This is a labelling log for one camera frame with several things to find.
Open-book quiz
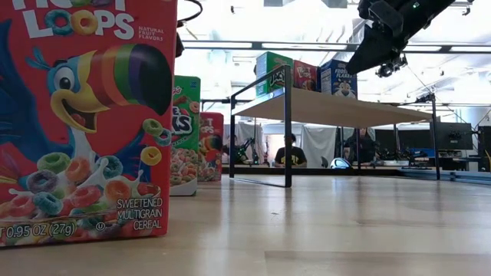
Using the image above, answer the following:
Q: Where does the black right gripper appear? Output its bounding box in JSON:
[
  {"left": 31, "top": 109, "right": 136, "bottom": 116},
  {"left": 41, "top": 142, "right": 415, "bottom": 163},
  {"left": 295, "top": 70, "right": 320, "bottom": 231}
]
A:
[{"left": 346, "top": 0, "right": 458, "bottom": 77}]

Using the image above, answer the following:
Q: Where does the blue Frosted Flakes cereal box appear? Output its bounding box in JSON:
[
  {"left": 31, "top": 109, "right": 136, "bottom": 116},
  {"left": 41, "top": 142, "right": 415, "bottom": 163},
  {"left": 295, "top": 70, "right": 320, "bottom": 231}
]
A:
[{"left": 318, "top": 58, "right": 359, "bottom": 100}]

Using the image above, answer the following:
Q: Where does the red Froot Loops cereal box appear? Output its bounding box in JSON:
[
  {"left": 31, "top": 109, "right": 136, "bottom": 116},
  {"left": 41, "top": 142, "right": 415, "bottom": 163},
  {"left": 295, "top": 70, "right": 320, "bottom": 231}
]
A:
[
  {"left": 197, "top": 111, "right": 225, "bottom": 183},
  {"left": 0, "top": 0, "right": 179, "bottom": 248},
  {"left": 292, "top": 59, "right": 322, "bottom": 93}
]

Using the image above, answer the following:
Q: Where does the green Apple Jacks cereal box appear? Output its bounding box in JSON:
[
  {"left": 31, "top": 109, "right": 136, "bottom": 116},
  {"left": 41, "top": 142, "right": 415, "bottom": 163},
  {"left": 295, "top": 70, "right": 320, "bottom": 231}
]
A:
[
  {"left": 170, "top": 75, "right": 202, "bottom": 198},
  {"left": 255, "top": 51, "right": 295, "bottom": 99}
]

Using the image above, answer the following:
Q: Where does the black ceiling spotlight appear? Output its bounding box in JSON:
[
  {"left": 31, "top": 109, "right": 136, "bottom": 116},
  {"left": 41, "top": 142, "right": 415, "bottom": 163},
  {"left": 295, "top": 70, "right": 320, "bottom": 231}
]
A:
[
  {"left": 414, "top": 91, "right": 437, "bottom": 105},
  {"left": 377, "top": 53, "right": 409, "bottom": 79}
]

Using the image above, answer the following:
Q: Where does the person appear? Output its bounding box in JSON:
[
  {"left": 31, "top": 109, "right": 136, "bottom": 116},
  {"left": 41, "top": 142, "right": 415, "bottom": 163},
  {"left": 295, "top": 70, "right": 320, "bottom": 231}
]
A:
[
  {"left": 343, "top": 127, "right": 379, "bottom": 164},
  {"left": 273, "top": 132, "right": 308, "bottom": 169}
]

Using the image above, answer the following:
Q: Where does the white curtain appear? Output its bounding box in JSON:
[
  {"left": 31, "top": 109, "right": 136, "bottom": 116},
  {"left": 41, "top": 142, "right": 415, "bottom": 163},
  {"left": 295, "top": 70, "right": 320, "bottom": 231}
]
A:
[
  {"left": 223, "top": 122, "right": 266, "bottom": 164},
  {"left": 300, "top": 126, "right": 339, "bottom": 169}
]

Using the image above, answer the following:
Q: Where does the black computer monitor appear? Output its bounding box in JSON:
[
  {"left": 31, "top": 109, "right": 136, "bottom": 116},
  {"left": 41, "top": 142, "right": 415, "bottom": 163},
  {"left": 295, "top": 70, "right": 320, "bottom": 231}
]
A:
[
  {"left": 476, "top": 126, "right": 491, "bottom": 173},
  {"left": 429, "top": 121, "right": 474, "bottom": 152}
]

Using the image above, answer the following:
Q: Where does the white round device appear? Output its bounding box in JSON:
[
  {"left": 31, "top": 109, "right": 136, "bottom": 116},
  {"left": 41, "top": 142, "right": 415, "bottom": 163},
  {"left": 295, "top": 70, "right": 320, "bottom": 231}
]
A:
[{"left": 330, "top": 156, "right": 352, "bottom": 170}]

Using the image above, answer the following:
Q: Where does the long background desk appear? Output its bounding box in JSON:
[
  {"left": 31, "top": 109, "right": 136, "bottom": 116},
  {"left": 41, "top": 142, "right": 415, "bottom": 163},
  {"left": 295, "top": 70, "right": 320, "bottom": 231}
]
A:
[{"left": 222, "top": 163, "right": 404, "bottom": 177}]

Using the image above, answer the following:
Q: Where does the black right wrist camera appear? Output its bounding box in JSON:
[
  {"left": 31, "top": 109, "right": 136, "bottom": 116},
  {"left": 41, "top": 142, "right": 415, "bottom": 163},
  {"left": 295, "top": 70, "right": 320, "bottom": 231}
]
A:
[{"left": 358, "top": 0, "right": 405, "bottom": 28}]

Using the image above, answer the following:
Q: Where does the wooden shelf with black frame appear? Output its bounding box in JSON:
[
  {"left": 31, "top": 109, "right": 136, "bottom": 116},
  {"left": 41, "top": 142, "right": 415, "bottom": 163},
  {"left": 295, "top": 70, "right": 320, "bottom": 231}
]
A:
[{"left": 229, "top": 64, "right": 443, "bottom": 189}]

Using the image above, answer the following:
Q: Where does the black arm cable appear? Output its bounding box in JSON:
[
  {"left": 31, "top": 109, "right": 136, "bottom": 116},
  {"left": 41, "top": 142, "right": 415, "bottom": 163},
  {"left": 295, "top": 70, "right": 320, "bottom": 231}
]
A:
[{"left": 176, "top": 0, "right": 204, "bottom": 24}]

